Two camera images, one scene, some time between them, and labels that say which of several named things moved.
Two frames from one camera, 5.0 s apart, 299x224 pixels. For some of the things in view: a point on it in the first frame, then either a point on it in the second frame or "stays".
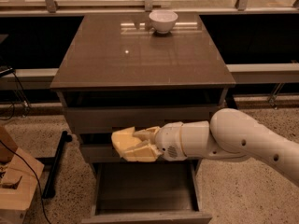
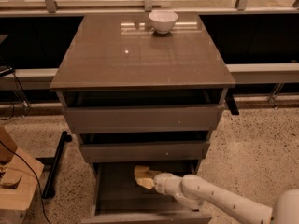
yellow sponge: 124,140 -> 141,172
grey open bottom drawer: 147,192 stays
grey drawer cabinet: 124,70 stays
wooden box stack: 19,174 stays
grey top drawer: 106,119 stays
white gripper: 168,141 -> 163,182
